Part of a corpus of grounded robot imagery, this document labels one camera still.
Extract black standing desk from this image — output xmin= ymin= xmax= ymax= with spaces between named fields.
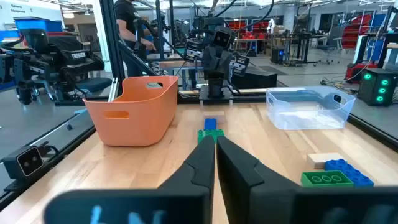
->
xmin=292 ymin=32 xmax=330 ymax=68

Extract orange plastic bin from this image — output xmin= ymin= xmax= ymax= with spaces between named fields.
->
xmin=83 ymin=75 xmax=180 ymax=147

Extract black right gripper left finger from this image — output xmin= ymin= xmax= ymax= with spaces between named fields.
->
xmin=158 ymin=136 xmax=216 ymax=224

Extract black aluminium frame post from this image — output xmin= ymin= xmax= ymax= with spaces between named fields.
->
xmin=99 ymin=0 xmax=126 ymax=94

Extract person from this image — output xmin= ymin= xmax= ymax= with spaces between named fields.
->
xmin=114 ymin=0 xmax=157 ymax=78

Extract black box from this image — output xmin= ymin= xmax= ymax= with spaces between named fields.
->
xmin=231 ymin=66 xmax=278 ymax=90

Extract grey office chair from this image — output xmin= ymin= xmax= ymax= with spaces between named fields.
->
xmin=317 ymin=26 xmax=345 ymax=65

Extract black computer tower green lights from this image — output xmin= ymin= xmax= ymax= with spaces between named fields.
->
xmin=357 ymin=68 xmax=398 ymax=106

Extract blue toy brick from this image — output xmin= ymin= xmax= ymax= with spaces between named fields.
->
xmin=324 ymin=158 xmax=375 ymax=189
xmin=204 ymin=118 xmax=218 ymax=131

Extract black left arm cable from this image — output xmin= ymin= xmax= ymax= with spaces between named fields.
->
xmin=214 ymin=0 xmax=275 ymax=34

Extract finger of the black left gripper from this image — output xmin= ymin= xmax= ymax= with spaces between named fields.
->
xmin=217 ymin=49 xmax=233 ymax=80
xmin=201 ymin=45 xmax=218 ymax=78

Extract black neighbouring station frame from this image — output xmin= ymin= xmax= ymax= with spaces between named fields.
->
xmin=154 ymin=0 xmax=177 ymax=62

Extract red storage shelf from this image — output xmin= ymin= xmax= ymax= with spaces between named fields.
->
xmin=341 ymin=14 xmax=373 ymax=49

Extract black table-level camera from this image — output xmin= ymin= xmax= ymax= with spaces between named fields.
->
xmin=1 ymin=145 xmax=46 ymax=181

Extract red floor case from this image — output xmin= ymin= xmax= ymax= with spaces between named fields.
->
xmin=345 ymin=62 xmax=379 ymax=83

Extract floor cable tangle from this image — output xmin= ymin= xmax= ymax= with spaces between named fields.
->
xmin=320 ymin=76 xmax=358 ymax=91

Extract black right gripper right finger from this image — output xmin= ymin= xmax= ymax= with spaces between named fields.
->
xmin=216 ymin=136 xmax=299 ymax=224

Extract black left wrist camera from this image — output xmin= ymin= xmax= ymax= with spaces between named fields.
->
xmin=212 ymin=26 xmax=236 ymax=49

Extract clear plastic bin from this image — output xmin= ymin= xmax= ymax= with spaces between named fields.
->
xmin=266 ymin=86 xmax=356 ymax=131

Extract blue plastic crate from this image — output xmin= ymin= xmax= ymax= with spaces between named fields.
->
xmin=13 ymin=17 xmax=63 ymax=34

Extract green toy brick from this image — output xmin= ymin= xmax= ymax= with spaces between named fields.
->
xmin=300 ymin=170 xmax=354 ymax=189
xmin=197 ymin=129 xmax=224 ymax=144

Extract red storage bins rack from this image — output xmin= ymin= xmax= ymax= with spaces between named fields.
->
xmin=228 ymin=20 xmax=271 ymax=40

